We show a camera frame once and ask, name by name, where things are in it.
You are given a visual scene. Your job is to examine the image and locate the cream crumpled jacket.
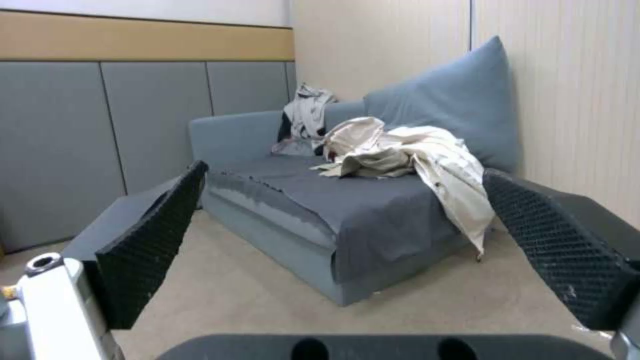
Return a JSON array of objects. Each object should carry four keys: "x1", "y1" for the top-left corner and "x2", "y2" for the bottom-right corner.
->
[{"x1": 308, "y1": 116, "x2": 494, "y2": 262}]

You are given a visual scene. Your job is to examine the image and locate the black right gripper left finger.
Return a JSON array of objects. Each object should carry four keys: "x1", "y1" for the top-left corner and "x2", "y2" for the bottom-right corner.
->
[{"x1": 0, "y1": 160, "x2": 210, "y2": 360}]

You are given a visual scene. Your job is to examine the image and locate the dark grey bed sheet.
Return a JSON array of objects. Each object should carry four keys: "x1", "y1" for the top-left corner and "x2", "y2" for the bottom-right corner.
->
[{"x1": 206, "y1": 152, "x2": 485, "y2": 283}]

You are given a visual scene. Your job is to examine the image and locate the white patterned crumpled garment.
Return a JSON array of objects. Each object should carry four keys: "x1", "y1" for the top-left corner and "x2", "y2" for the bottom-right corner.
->
[{"x1": 271, "y1": 83, "x2": 340, "y2": 155}]

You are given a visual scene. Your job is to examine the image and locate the blue-grey sofa bed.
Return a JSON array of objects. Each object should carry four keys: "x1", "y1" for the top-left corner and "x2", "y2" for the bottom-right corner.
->
[{"x1": 63, "y1": 100, "x2": 501, "y2": 307}]

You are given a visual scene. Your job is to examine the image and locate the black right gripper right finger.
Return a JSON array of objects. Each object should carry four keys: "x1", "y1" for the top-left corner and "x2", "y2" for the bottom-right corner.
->
[{"x1": 482, "y1": 167, "x2": 640, "y2": 360}]

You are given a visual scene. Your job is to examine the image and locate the large blue-grey cushion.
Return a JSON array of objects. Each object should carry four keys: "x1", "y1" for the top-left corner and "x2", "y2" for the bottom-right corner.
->
[{"x1": 362, "y1": 35, "x2": 522, "y2": 174}]

